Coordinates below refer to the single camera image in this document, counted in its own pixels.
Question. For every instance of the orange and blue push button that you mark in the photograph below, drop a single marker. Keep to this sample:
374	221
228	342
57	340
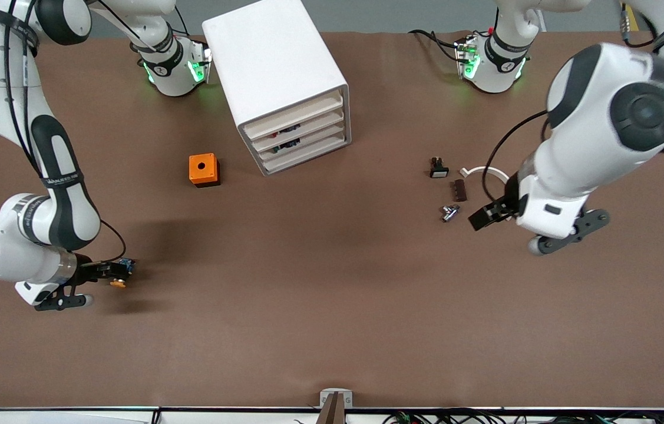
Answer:
125	265

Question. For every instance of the orange box with round hole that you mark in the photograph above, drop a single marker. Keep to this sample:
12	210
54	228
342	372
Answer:
203	169

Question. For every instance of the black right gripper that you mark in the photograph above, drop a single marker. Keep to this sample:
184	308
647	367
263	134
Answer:
91	271

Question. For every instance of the black square white-faced push button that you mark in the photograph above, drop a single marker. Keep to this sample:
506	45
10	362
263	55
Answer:
439	171

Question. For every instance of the grey metal edge bracket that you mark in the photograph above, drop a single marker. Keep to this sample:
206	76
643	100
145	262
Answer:
324	396

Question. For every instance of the green black button part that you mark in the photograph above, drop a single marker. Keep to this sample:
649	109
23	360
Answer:
287	147

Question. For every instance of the silver metal tee fitting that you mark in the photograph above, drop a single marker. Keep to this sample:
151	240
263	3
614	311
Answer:
448	214

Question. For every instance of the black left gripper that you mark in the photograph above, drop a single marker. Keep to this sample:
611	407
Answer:
505	206

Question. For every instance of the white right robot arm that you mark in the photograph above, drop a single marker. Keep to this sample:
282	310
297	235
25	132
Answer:
60	176

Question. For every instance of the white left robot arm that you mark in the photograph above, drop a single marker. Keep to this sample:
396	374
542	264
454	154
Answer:
591	147

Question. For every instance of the small brown rectangular block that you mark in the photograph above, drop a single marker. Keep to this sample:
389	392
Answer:
459	191

